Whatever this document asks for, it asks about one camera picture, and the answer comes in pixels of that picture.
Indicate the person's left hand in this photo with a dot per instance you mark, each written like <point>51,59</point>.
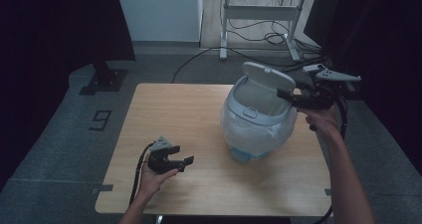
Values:
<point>152,182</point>

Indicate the grey tape strip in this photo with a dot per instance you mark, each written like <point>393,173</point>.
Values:
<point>103,188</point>
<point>328,192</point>

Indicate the dark curtain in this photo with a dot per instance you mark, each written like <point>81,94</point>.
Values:
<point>388,51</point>
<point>49,35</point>

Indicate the metal table leg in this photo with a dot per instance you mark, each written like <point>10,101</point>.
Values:
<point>159,219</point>

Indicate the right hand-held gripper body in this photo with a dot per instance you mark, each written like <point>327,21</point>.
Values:
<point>318,94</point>

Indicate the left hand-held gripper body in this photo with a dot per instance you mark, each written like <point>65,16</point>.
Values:
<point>161,162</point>

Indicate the white power strip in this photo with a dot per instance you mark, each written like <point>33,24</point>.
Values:
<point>312,67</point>

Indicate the black square stand base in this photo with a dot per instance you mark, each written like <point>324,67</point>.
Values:
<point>350,91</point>

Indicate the person's right hand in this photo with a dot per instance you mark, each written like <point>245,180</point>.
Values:
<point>321,119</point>

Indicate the white lidded trash can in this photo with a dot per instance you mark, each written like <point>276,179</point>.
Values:
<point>255,114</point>

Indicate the clear plastic bin liner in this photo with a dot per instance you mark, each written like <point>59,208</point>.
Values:
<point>255,137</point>

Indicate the black stand base plate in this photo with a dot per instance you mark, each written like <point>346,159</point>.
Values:
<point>104,79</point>

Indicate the white partition panel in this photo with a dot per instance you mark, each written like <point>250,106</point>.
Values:
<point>159,11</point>

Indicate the white desk frame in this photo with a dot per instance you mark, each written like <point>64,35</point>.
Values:
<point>258,13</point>

